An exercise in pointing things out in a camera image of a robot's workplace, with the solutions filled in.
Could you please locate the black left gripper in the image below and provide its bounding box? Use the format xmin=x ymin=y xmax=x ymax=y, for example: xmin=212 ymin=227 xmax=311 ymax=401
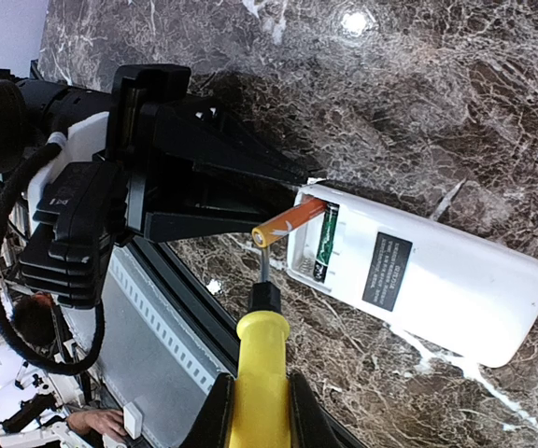
xmin=107 ymin=64 xmax=306 ymax=243

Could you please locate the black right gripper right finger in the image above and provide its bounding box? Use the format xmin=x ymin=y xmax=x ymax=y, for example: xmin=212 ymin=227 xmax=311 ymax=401
xmin=289 ymin=371 xmax=365 ymax=448

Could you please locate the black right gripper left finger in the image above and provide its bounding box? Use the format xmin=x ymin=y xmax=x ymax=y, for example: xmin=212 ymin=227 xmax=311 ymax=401
xmin=187 ymin=373 xmax=235 ymax=448

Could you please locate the yellow handled screwdriver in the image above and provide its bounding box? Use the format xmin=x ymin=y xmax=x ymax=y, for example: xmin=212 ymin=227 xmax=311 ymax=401
xmin=230 ymin=248 xmax=291 ymax=447

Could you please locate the orange AA battery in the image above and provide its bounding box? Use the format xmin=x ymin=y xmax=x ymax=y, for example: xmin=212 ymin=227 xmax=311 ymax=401
xmin=251 ymin=197 xmax=327 ymax=248

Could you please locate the white remote control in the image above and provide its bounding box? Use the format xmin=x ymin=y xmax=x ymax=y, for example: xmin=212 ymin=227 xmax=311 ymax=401
xmin=287 ymin=184 xmax=538 ymax=368

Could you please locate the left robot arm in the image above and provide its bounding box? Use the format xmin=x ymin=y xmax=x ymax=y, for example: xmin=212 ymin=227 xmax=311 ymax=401
xmin=0 ymin=64 xmax=307 ymax=243

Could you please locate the green AA battery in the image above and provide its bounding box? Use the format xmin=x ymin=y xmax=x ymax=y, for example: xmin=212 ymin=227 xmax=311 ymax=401
xmin=313 ymin=203 xmax=339 ymax=283

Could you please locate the white slotted cable duct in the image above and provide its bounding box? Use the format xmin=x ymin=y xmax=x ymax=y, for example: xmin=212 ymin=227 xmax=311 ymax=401
xmin=107 ymin=254 xmax=219 ymax=396

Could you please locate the black front table rail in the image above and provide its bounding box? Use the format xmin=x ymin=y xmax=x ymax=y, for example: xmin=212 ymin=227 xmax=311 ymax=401
xmin=127 ymin=237 xmax=239 ymax=374

